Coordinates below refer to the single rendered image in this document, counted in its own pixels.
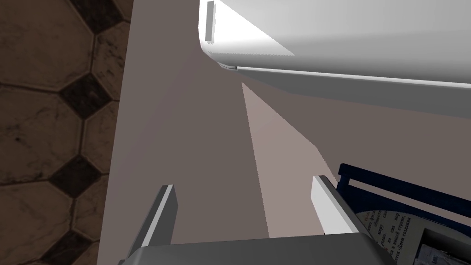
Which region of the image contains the dark blue book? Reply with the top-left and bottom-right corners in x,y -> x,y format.
337,163 -> 471,265

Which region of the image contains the white appliance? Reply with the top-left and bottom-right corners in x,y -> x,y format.
198,0 -> 471,119

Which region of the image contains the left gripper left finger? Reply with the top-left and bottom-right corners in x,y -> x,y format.
126,184 -> 179,259

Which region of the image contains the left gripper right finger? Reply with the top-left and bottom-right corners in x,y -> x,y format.
310,175 -> 371,235

